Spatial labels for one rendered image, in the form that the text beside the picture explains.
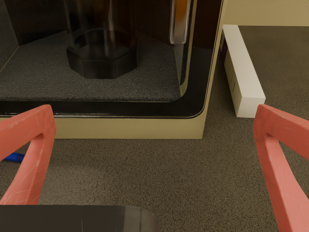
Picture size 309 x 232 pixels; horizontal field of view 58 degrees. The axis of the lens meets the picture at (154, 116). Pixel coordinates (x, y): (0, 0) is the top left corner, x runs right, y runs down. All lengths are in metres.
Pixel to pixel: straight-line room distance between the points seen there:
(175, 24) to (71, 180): 0.23
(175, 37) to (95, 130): 0.20
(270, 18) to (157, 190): 0.60
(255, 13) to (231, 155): 0.49
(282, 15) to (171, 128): 0.53
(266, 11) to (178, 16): 0.59
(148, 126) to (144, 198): 0.10
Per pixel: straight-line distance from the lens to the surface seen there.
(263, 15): 0.82
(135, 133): 0.39
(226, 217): 0.34
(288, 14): 0.84
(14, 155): 0.41
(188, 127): 0.39
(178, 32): 0.24
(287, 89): 0.55
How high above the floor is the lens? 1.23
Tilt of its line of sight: 41 degrees down
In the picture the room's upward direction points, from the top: 1 degrees clockwise
